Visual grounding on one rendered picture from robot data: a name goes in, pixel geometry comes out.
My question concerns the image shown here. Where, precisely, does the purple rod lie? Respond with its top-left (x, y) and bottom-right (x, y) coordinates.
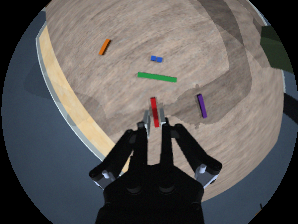
top-left (197, 94), bottom-right (207, 118)

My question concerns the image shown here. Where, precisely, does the orange rod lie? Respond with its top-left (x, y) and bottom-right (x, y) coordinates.
top-left (99, 39), bottom-right (111, 55)

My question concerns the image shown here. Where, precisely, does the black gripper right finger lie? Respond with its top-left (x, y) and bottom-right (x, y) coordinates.
top-left (158, 108), bottom-right (222, 192)

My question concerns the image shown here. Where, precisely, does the green rod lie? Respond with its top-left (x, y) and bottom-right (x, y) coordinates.
top-left (137, 72), bottom-right (177, 83)

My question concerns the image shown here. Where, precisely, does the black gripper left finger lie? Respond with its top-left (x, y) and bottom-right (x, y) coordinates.
top-left (89, 110), bottom-right (151, 193)

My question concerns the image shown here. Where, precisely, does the red rod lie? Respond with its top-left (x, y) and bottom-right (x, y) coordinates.
top-left (150, 97), bottom-right (159, 127)

